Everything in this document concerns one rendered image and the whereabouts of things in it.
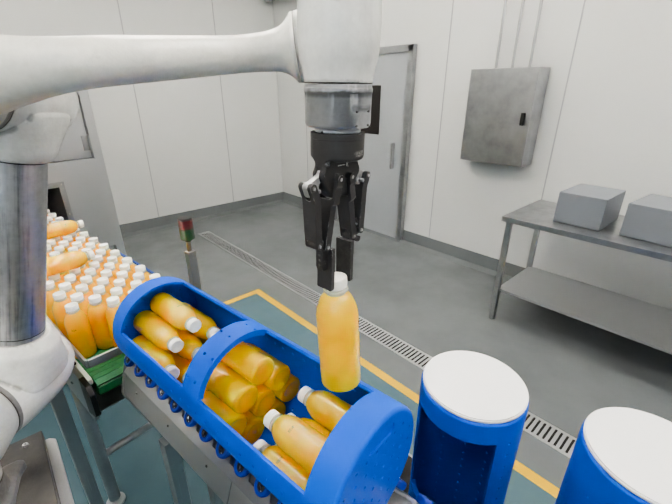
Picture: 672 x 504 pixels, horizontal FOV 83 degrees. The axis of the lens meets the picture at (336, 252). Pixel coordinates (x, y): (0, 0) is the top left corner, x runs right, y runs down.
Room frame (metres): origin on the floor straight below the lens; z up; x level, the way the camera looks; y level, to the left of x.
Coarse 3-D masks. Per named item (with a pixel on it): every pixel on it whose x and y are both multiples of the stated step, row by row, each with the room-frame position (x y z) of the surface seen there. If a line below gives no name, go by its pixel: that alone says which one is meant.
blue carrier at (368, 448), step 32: (160, 288) 1.08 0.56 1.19; (192, 288) 1.05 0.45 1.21; (128, 320) 0.99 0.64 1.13; (224, 320) 1.06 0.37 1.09; (128, 352) 0.89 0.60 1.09; (224, 352) 0.73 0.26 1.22; (288, 352) 0.86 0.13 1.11; (160, 384) 0.78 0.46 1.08; (192, 384) 0.69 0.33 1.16; (320, 384) 0.78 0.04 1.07; (192, 416) 0.68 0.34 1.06; (352, 416) 0.52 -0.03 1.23; (384, 416) 0.52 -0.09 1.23; (224, 448) 0.61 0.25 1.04; (352, 448) 0.47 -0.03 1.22; (384, 448) 0.52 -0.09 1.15; (288, 480) 0.47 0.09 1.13; (320, 480) 0.44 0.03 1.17; (352, 480) 0.44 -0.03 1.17; (384, 480) 0.53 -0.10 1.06
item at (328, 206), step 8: (336, 176) 0.52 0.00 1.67; (336, 184) 0.52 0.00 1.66; (336, 192) 0.52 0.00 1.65; (328, 200) 0.52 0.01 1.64; (336, 200) 0.52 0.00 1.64; (328, 208) 0.52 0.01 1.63; (328, 216) 0.52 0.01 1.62; (328, 224) 0.52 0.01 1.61; (328, 232) 0.52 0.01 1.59; (328, 240) 0.52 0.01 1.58; (328, 248) 0.51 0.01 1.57
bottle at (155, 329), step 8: (144, 312) 1.01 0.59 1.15; (152, 312) 1.02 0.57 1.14; (136, 320) 0.98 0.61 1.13; (144, 320) 0.97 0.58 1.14; (152, 320) 0.96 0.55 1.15; (160, 320) 0.97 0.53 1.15; (136, 328) 0.97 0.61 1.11; (144, 328) 0.95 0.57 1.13; (152, 328) 0.93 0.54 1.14; (160, 328) 0.92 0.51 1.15; (168, 328) 0.93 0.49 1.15; (144, 336) 0.94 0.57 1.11; (152, 336) 0.91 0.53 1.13; (160, 336) 0.90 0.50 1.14; (168, 336) 0.90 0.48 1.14; (176, 336) 0.91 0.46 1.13; (160, 344) 0.89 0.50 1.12; (168, 344) 0.89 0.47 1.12
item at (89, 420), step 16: (80, 368) 1.05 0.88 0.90; (80, 384) 0.99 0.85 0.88; (80, 400) 1.06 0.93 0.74; (96, 400) 0.95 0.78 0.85; (112, 400) 1.10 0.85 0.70; (80, 416) 1.16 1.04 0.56; (96, 416) 0.95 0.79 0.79; (96, 432) 1.18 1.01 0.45; (144, 432) 1.32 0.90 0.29; (96, 448) 1.16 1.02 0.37; (112, 448) 1.21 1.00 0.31; (112, 480) 1.18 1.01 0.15; (112, 496) 1.16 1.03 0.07
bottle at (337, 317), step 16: (320, 304) 0.53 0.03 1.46; (336, 304) 0.52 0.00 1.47; (352, 304) 0.53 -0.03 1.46; (320, 320) 0.52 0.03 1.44; (336, 320) 0.51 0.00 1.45; (352, 320) 0.52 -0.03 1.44; (320, 336) 0.52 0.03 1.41; (336, 336) 0.51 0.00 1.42; (352, 336) 0.52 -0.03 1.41; (320, 352) 0.53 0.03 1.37; (336, 352) 0.51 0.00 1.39; (352, 352) 0.51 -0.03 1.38; (320, 368) 0.53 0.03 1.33; (336, 368) 0.51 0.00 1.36; (352, 368) 0.51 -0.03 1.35; (336, 384) 0.51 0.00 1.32; (352, 384) 0.51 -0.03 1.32
